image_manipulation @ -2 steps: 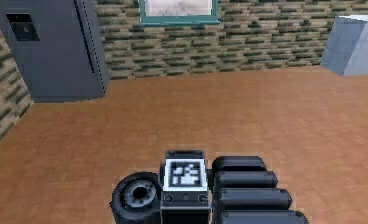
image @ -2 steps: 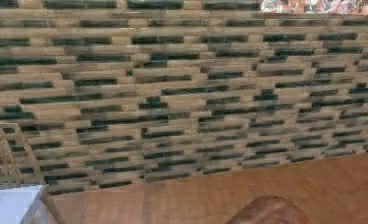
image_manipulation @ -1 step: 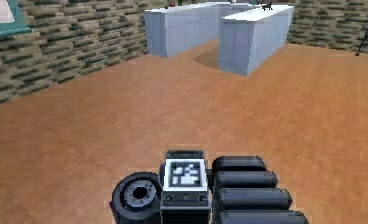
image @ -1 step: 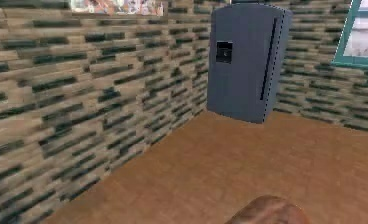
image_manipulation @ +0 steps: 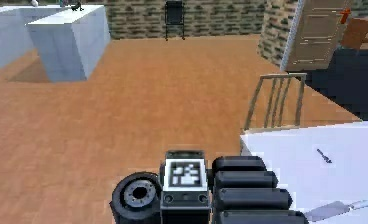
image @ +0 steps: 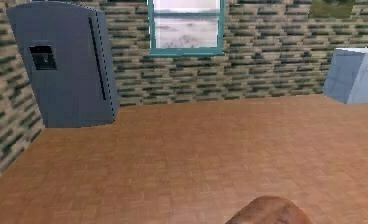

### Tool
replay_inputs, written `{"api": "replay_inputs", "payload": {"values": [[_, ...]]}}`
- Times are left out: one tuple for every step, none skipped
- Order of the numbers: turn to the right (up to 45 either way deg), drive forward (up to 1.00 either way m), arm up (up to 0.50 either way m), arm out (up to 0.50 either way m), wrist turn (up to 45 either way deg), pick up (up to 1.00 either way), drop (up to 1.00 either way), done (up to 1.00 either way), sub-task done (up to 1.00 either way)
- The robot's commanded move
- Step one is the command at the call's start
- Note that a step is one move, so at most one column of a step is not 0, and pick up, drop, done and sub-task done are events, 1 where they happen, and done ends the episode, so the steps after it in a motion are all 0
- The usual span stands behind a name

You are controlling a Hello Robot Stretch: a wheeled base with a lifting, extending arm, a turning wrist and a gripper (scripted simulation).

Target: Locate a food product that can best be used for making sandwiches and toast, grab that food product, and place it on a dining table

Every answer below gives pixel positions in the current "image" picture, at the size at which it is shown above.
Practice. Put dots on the teal framed window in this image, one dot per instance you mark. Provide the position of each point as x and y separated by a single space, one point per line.
186 30

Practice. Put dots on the grey fridge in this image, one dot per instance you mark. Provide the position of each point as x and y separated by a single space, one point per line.
68 83

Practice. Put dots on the brown bread loaf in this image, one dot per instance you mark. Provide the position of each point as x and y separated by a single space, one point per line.
270 211

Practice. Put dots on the pale blue cabinet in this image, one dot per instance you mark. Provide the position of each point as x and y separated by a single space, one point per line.
352 76

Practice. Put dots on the green framed picture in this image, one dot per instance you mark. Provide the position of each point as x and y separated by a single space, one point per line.
331 9

